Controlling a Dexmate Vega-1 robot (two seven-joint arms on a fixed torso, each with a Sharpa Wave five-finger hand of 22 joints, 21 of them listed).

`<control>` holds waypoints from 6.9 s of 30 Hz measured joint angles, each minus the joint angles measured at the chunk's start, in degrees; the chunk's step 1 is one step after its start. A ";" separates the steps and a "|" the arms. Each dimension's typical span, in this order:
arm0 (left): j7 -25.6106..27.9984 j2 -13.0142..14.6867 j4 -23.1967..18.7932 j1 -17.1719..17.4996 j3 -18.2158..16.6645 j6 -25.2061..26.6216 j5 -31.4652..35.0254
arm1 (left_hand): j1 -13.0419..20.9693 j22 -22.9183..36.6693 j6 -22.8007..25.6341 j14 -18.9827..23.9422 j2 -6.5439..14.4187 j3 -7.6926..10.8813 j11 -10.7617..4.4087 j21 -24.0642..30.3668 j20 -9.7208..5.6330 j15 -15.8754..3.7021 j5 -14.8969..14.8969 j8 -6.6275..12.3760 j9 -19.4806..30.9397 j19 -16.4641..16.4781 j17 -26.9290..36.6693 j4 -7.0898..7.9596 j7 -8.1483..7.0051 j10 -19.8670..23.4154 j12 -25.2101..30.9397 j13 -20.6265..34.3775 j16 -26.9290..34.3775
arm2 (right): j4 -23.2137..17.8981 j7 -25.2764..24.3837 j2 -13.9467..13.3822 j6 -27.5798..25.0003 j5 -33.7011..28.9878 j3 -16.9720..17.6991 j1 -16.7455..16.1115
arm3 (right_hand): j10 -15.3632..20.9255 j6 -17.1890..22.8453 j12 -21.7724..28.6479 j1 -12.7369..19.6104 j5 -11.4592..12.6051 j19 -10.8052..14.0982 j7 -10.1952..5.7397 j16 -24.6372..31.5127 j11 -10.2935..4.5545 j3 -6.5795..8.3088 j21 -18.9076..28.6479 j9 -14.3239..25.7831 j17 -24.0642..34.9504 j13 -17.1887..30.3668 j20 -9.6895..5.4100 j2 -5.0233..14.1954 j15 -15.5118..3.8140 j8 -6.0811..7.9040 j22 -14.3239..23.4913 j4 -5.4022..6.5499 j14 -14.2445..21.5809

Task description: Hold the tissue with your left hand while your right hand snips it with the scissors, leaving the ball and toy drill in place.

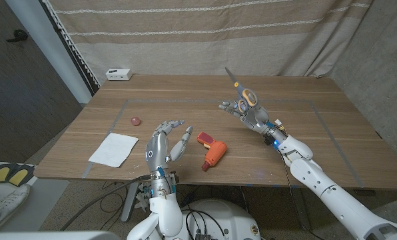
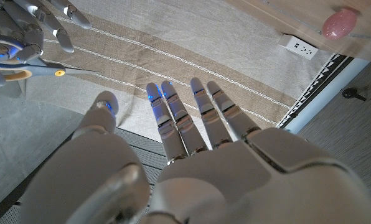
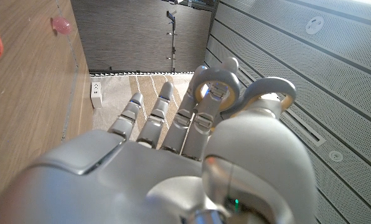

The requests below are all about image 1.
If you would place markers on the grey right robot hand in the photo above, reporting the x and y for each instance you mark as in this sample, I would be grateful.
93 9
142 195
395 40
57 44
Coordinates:
256 118

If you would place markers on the orange grey scissors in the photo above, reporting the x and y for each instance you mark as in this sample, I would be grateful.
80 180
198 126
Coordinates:
240 88

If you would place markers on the orange toy drill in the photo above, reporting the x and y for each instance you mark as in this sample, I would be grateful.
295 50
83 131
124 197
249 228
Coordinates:
215 153

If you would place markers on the white tissue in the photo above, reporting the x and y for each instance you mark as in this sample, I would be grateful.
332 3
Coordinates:
113 150

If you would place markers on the beige striped backdrop curtain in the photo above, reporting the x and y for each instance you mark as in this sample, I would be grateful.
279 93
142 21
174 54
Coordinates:
185 50

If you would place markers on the grey metal table leg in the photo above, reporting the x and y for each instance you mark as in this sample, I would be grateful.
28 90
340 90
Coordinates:
300 213
130 201

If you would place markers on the white blue floral object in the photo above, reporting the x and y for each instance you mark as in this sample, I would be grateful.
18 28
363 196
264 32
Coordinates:
142 196

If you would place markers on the white shoe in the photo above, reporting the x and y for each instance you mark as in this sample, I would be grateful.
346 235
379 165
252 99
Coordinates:
8 206

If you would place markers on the white power strip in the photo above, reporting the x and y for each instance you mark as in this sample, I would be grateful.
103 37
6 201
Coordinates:
118 74

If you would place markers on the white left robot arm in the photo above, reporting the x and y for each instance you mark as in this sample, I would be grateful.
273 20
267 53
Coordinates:
163 213

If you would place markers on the yellow black foot pedal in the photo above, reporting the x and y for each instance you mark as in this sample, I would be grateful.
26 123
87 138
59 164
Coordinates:
0 174
20 176

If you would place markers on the black white triangle-pattern trim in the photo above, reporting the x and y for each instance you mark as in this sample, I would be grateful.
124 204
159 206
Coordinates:
71 50

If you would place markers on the pink ball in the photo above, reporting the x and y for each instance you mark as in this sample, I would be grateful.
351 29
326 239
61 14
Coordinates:
136 121

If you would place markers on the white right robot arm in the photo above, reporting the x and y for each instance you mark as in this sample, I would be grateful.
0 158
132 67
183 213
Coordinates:
318 180

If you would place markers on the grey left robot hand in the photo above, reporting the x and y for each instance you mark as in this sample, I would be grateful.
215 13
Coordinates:
158 150

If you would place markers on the white robot chest rim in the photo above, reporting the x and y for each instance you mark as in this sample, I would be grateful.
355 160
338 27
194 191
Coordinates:
52 236

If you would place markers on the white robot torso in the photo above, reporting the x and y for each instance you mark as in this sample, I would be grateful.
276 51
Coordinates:
225 216

